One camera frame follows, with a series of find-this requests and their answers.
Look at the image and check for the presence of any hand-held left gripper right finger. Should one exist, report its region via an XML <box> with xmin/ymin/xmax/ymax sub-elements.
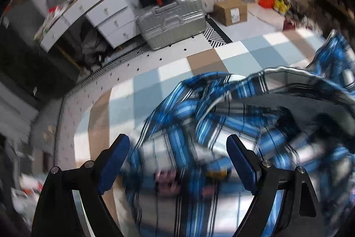
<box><xmin>226</xmin><ymin>134</ymin><xmax>325</xmax><ymax>237</ymax></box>

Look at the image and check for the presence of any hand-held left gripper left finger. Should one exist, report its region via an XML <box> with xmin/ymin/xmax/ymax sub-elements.
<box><xmin>32</xmin><ymin>134</ymin><xmax>131</xmax><ymax>237</ymax></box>

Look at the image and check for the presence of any blue plaid shirt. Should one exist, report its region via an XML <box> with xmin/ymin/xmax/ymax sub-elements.
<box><xmin>123</xmin><ymin>29</ymin><xmax>355</xmax><ymax>237</ymax></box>

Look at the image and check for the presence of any grey dotted floor mat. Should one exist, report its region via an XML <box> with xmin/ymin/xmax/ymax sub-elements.
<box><xmin>29</xmin><ymin>19</ymin><xmax>233</xmax><ymax>171</ymax></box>

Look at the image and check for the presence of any checked bed sheet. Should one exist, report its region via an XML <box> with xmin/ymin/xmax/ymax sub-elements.
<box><xmin>73</xmin><ymin>29</ymin><xmax>333</xmax><ymax>237</ymax></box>

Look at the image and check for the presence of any dark refrigerator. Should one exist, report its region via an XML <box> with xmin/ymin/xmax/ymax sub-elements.
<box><xmin>0</xmin><ymin>4</ymin><xmax>81</xmax><ymax>99</ymax></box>

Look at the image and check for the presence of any white drawer desk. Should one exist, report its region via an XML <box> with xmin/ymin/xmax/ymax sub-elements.
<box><xmin>37</xmin><ymin>0</ymin><xmax>138</xmax><ymax>53</ymax></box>

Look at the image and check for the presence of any closed cardboard box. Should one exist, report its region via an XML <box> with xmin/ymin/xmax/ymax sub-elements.
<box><xmin>213</xmin><ymin>0</ymin><xmax>248</xmax><ymax>26</ymax></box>

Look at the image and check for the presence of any pile of shoes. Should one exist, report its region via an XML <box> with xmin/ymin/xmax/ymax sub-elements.
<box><xmin>283</xmin><ymin>8</ymin><xmax>322</xmax><ymax>32</ymax></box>

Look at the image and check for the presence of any silver suitcase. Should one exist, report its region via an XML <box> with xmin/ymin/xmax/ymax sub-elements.
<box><xmin>136</xmin><ymin>0</ymin><xmax>208</xmax><ymax>49</ymax></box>

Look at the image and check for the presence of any desk clutter pile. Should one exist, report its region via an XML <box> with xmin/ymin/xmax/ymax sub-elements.
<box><xmin>33</xmin><ymin>0</ymin><xmax>84</xmax><ymax>40</ymax></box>

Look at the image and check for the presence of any yellow toy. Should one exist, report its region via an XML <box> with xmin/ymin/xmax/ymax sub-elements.
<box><xmin>273</xmin><ymin>0</ymin><xmax>291</xmax><ymax>12</ymax></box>

